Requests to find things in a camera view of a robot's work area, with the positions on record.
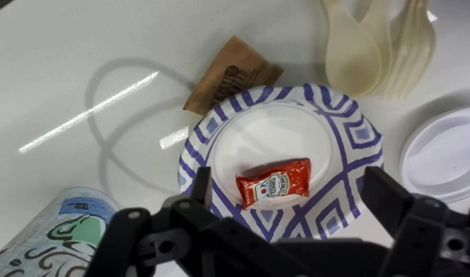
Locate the blue patterned paper plate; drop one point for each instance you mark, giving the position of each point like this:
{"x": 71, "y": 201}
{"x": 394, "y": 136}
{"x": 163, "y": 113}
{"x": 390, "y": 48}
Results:
{"x": 274, "y": 133}

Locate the white plastic lid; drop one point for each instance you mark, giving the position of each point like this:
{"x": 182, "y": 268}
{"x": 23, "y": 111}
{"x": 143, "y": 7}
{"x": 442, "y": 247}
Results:
{"x": 444, "y": 154}

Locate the brown sachet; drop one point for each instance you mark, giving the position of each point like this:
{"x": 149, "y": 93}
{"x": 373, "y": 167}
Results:
{"x": 228, "y": 71}

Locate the patterned paper cup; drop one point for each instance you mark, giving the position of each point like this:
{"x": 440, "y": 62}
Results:
{"x": 49, "y": 241}

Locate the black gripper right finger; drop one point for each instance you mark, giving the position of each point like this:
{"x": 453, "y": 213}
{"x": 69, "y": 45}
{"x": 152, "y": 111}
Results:
{"x": 424, "y": 231}

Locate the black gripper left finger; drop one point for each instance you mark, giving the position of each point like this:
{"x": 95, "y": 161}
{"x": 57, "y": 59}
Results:
{"x": 142, "y": 241}

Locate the cream plastic fork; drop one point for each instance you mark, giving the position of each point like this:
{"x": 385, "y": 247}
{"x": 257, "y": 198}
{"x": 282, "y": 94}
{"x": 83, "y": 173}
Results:
{"x": 413, "y": 47}

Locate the red ketchup sachet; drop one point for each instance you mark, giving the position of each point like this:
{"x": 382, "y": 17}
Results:
{"x": 274, "y": 185}

